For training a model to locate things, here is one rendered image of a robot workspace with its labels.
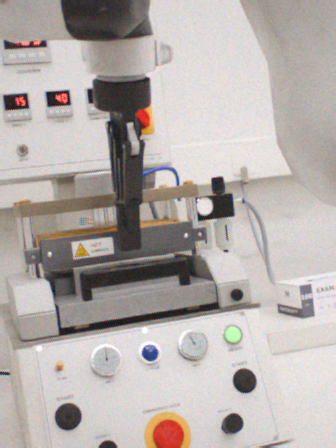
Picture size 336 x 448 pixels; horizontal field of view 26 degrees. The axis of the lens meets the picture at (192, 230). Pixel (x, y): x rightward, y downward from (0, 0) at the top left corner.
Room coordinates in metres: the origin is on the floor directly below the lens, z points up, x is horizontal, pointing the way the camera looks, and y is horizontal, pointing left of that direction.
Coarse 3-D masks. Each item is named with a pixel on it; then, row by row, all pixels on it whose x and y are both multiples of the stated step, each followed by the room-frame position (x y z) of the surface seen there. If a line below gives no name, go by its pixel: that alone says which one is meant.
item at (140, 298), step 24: (120, 264) 1.05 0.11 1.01; (96, 288) 1.04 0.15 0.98; (120, 288) 1.05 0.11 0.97; (144, 288) 1.03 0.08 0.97; (168, 288) 1.00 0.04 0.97; (192, 288) 1.01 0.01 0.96; (72, 312) 0.96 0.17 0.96; (96, 312) 0.97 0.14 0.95; (120, 312) 0.98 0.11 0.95; (144, 312) 0.99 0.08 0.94
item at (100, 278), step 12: (132, 264) 0.99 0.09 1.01; (144, 264) 0.99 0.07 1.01; (156, 264) 0.99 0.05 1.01; (168, 264) 1.00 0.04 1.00; (180, 264) 1.00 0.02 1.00; (84, 276) 0.97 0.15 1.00; (96, 276) 0.97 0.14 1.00; (108, 276) 0.97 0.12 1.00; (120, 276) 0.98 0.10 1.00; (132, 276) 0.98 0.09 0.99; (144, 276) 0.99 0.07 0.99; (156, 276) 0.99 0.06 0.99; (168, 276) 1.00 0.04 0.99; (180, 276) 1.01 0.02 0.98; (84, 288) 0.96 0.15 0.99; (84, 300) 0.96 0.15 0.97
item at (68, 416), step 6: (66, 408) 0.90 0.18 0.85; (72, 408) 0.90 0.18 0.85; (60, 414) 0.90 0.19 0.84; (66, 414) 0.90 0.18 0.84; (72, 414) 0.90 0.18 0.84; (78, 414) 0.90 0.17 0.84; (60, 420) 0.90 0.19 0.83; (66, 420) 0.89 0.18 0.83; (72, 420) 0.90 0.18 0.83; (78, 420) 0.90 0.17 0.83; (66, 426) 0.89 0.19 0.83; (72, 426) 0.90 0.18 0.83
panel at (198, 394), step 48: (96, 336) 0.96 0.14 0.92; (144, 336) 0.98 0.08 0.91; (48, 384) 0.92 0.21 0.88; (96, 384) 0.93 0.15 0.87; (144, 384) 0.95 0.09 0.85; (192, 384) 0.96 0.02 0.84; (48, 432) 0.89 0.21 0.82; (96, 432) 0.91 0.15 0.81; (144, 432) 0.92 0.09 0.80; (192, 432) 0.93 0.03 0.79; (240, 432) 0.94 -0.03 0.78
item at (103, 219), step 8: (104, 208) 1.15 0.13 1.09; (112, 208) 1.16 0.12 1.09; (96, 216) 1.16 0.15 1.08; (104, 216) 1.15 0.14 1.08; (112, 216) 1.16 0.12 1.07; (96, 224) 1.16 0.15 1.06; (104, 224) 1.15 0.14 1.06; (112, 224) 1.16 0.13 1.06; (144, 224) 1.10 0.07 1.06; (152, 224) 1.11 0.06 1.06; (56, 232) 1.18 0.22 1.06; (64, 232) 1.14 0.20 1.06; (72, 232) 1.10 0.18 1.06; (80, 232) 1.08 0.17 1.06; (88, 232) 1.08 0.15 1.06; (96, 232) 1.08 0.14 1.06
